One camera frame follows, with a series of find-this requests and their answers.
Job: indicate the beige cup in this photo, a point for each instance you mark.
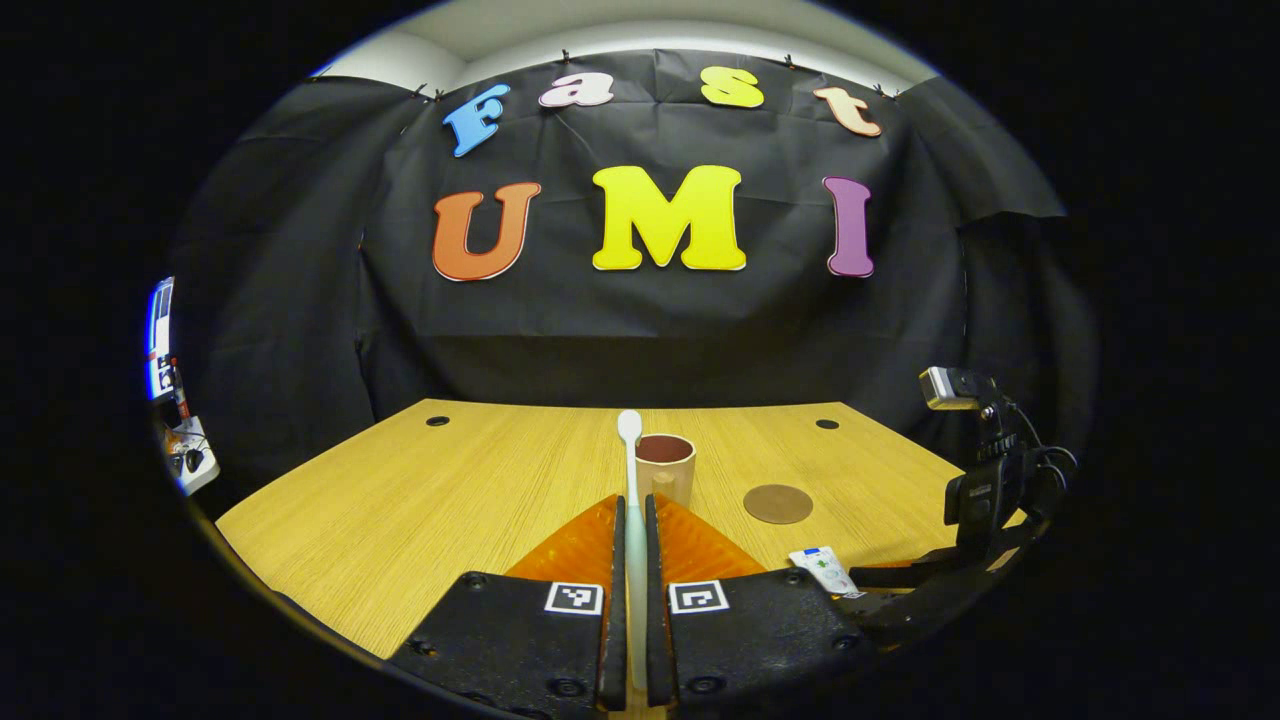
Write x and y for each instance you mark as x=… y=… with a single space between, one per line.
x=675 y=475

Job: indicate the round brown coaster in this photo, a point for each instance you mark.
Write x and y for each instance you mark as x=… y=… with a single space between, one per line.
x=778 y=503

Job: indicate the white toothbrush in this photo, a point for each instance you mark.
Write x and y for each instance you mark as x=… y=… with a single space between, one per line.
x=630 y=470

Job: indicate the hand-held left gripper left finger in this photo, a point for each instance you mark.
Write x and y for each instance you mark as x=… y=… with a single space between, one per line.
x=617 y=600

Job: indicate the white toothpaste tube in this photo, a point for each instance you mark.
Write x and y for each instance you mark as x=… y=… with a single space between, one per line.
x=822 y=570

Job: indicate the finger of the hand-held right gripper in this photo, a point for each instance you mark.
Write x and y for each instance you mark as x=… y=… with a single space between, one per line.
x=920 y=610
x=900 y=576

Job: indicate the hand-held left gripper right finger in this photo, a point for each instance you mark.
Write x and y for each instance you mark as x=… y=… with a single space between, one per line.
x=655 y=600

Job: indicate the computer monitor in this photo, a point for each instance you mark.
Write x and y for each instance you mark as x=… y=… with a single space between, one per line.
x=160 y=330

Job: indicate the wooden desktop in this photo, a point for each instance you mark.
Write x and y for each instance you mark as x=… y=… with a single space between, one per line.
x=450 y=500

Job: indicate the black backdrop cloth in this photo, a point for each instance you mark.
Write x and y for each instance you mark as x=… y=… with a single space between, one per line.
x=650 y=330

